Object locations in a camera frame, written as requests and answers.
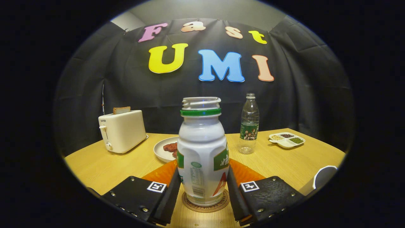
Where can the wooden table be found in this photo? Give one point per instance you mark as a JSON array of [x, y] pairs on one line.
[[278, 164]]

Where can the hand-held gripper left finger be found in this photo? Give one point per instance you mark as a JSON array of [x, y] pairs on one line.
[[136, 196]]

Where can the white cup dark inside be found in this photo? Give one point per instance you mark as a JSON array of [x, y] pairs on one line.
[[326, 177]]

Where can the white round plate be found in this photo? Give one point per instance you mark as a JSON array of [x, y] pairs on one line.
[[159, 152]]

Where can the round cork coaster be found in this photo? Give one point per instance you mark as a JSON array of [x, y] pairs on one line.
[[205, 209]]

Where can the bread slice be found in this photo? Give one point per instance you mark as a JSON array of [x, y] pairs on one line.
[[121, 110]]

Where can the cream toaster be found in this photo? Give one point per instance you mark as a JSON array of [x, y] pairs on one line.
[[125, 131]]

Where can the red meat strips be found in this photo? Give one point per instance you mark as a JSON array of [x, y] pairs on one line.
[[171, 147]]

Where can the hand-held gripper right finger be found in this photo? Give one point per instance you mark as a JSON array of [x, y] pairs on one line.
[[269, 196]]

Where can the white divided dish with beans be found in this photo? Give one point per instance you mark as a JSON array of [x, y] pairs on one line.
[[286, 144]]

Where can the clear plastic water bottle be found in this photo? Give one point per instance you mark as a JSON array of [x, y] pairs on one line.
[[249, 126]]

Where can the white juice bottle green label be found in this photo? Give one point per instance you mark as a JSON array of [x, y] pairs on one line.
[[202, 142]]

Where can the black backdrop cloth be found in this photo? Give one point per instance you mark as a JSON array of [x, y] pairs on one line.
[[190, 88]]

